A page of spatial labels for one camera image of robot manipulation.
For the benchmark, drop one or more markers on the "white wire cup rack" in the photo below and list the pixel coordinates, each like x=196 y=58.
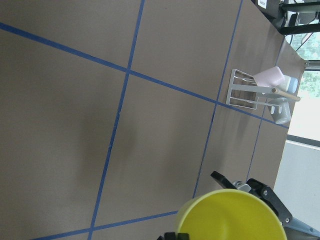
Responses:
x=244 y=92

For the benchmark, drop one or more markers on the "black monitor stand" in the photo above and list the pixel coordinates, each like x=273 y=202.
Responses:
x=306 y=18

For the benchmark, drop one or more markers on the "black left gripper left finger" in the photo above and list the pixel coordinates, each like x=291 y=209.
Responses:
x=174 y=236

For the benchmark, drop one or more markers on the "pink plastic cup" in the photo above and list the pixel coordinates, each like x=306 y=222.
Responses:
x=271 y=77

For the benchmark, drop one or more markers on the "grey plastic cup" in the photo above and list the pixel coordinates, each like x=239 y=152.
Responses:
x=280 y=110

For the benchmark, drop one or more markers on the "cream white plastic cup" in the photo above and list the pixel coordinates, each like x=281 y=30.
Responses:
x=284 y=85

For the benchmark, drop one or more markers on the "black box with label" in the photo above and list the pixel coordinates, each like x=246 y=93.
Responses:
x=269 y=8

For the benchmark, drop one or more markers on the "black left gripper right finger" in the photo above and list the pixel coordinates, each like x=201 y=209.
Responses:
x=260 y=190

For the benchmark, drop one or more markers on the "light blue plastic cup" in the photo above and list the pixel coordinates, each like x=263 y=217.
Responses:
x=293 y=85

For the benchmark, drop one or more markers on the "yellow plastic cup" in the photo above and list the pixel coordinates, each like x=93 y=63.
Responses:
x=228 y=214

